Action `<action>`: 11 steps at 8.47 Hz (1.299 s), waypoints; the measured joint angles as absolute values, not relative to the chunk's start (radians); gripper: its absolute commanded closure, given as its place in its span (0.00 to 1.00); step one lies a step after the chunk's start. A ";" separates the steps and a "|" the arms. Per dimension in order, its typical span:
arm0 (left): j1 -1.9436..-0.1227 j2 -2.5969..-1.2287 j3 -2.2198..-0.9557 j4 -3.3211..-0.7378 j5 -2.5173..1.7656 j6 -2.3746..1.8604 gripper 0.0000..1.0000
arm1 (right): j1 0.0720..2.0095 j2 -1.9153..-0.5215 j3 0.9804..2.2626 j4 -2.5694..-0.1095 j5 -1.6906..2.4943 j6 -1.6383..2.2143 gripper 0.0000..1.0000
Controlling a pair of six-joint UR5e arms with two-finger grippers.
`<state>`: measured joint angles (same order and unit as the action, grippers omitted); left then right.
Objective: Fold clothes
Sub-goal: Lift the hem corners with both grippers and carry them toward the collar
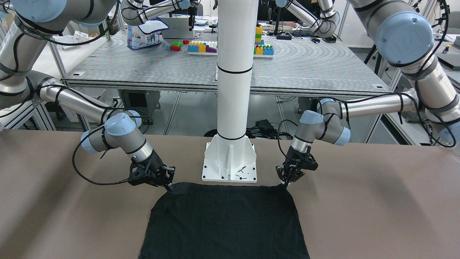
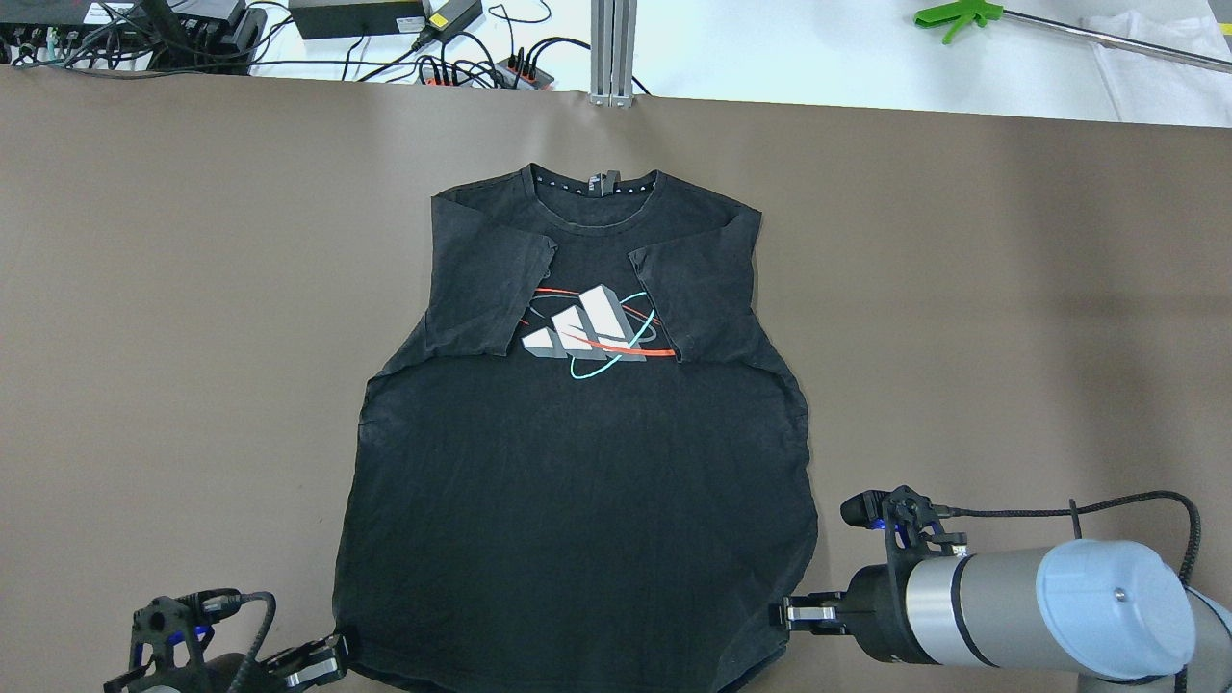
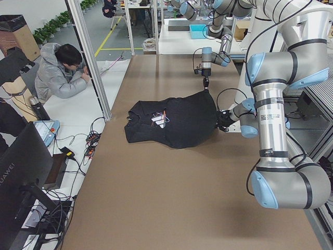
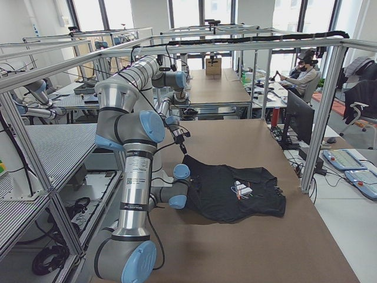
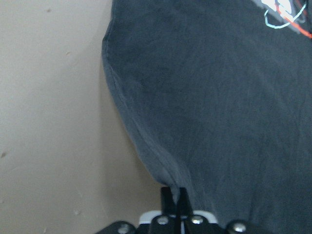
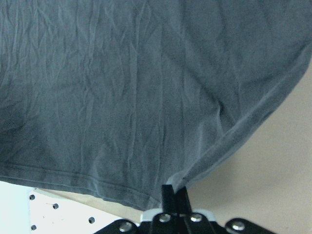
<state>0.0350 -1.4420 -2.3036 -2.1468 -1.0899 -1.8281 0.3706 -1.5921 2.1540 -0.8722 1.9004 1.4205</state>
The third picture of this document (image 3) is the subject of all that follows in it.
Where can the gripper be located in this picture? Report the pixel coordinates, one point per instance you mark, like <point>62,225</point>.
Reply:
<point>206,72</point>
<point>225,117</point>

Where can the black printed t-shirt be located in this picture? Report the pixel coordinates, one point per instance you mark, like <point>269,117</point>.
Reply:
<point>178,122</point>

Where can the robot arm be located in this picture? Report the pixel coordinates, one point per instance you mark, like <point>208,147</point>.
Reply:
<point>285,177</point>
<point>218,30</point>

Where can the blue plastic tray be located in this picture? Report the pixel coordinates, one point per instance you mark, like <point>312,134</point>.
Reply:
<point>199,31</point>

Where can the person in grey jacket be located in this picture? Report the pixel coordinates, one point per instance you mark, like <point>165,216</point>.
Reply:
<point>62,72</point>

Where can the teach pendant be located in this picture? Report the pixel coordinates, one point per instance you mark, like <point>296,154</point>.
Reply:
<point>47,130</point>

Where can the cardboard box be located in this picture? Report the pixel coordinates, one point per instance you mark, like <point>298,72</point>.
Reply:
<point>16,33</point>

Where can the black Huawei monitor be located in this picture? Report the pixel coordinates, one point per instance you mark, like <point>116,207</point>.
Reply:
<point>25,167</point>

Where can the aluminium frame post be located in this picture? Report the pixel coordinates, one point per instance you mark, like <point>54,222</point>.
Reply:
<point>82,35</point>

